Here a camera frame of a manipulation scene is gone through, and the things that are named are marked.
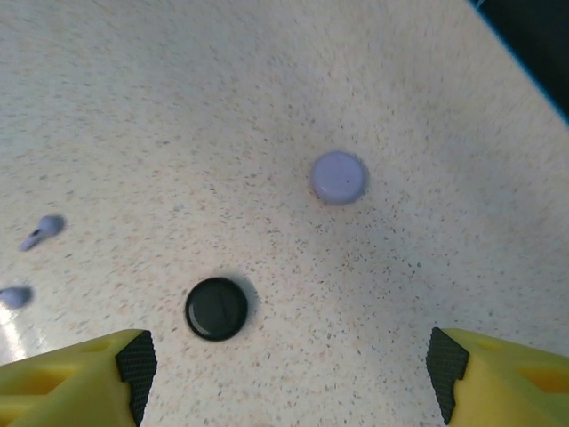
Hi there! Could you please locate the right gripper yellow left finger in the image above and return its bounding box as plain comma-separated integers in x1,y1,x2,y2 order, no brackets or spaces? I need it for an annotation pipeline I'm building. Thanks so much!
0,327,159,427

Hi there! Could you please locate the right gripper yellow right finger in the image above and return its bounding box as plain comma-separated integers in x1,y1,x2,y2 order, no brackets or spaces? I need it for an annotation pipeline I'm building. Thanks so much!
425,326,569,427

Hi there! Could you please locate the purple earbud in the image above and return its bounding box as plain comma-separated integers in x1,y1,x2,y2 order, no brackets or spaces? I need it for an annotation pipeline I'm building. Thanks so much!
0,286,35,310
17,214,67,253

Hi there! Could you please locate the black earbud charging case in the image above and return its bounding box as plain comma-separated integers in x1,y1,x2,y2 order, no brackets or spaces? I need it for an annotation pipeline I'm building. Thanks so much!
184,277,251,343

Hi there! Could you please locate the purple earbud charging case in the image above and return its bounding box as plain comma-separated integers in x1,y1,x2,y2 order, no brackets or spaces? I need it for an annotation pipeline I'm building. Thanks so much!
309,150,371,206

